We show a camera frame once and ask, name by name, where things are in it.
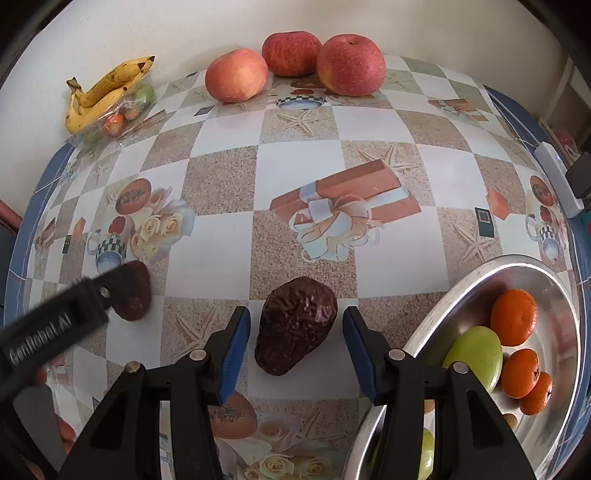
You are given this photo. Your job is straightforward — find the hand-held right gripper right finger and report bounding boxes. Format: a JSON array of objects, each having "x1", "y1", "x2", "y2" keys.
[{"x1": 342, "y1": 305, "x2": 539, "y2": 480}]

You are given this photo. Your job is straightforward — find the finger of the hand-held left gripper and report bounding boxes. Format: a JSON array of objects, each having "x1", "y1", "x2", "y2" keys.
[{"x1": 85, "y1": 264, "x2": 145, "y2": 315}]

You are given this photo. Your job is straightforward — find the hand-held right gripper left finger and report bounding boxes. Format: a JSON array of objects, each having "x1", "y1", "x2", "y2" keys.
[{"x1": 58, "y1": 305, "x2": 252, "y2": 480}]

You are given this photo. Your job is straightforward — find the dark brown avocado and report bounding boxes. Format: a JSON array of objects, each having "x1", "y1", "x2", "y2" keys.
[
  {"x1": 112, "y1": 260, "x2": 152, "y2": 321},
  {"x1": 254, "y1": 276, "x2": 339, "y2": 377}
]

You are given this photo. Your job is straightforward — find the green mango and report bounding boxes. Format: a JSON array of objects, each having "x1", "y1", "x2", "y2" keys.
[
  {"x1": 369, "y1": 427, "x2": 436, "y2": 480},
  {"x1": 442, "y1": 326, "x2": 504, "y2": 393}
]

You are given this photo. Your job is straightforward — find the silver metal plate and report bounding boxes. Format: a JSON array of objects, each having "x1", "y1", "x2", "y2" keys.
[{"x1": 342, "y1": 254, "x2": 583, "y2": 480}]

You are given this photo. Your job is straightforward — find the orange tangerine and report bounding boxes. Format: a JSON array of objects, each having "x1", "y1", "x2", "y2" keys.
[
  {"x1": 519, "y1": 371, "x2": 553, "y2": 416},
  {"x1": 489, "y1": 288, "x2": 539, "y2": 347},
  {"x1": 501, "y1": 348, "x2": 541, "y2": 399}
]

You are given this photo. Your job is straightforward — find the reddish chair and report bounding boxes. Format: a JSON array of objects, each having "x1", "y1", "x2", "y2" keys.
[{"x1": 0, "y1": 198, "x2": 24, "y2": 232}]

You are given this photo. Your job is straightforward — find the printed checkered tablecloth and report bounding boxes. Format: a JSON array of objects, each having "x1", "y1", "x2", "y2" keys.
[{"x1": 4, "y1": 54, "x2": 591, "y2": 480}]

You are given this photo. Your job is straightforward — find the clear plastic container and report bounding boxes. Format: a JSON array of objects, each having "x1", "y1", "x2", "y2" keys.
[{"x1": 65, "y1": 80, "x2": 158, "y2": 147}]

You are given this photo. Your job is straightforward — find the yellow banana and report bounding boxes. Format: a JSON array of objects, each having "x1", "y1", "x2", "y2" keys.
[
  {"x1": 65, "y1": 85, "x2": 127, "y2": 136},
  {"x1": 67, "y1": 55, "x2": 156, "y2": 109}
]

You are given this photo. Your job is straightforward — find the red apple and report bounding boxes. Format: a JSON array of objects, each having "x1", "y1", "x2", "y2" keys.
[
  {"x1": 261, "y1": 31, "x2": 323, "y2": 78},
  {"x1": 316, "y1": 34, "x2": 387, "y2": 97},
  {"x1": 204, "y1": 47, "x2": 269, "y2": 103}
]

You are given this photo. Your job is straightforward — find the white power strip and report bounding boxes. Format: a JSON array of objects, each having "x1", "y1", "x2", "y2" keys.
[{"x1": 534, "y1": 142, "x2": 586, "y2": 219}]

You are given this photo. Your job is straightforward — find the black power adapter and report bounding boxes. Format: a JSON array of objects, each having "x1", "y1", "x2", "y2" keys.
[{"x1": 564, "y1": 151, "x2": 591, "y2": 199}]

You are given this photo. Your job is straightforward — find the white wooden shelf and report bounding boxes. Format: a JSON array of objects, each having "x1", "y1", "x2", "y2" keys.
[{"x1": 538, "y1": 60, "x2": 591, "y2": 153}]

